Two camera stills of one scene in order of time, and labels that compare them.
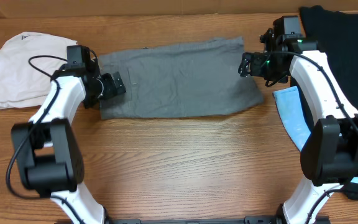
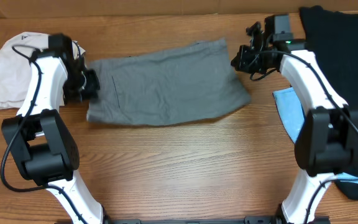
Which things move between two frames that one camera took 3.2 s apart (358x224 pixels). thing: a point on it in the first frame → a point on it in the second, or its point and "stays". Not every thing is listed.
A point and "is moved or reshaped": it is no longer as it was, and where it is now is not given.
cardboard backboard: (36, 9) stays
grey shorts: (192, 78) is moved or reshaped
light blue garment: (295, 120) stays
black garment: (352, 53) stays
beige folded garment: (15, 83) stays
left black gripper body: (109, 89) → (92, 83)
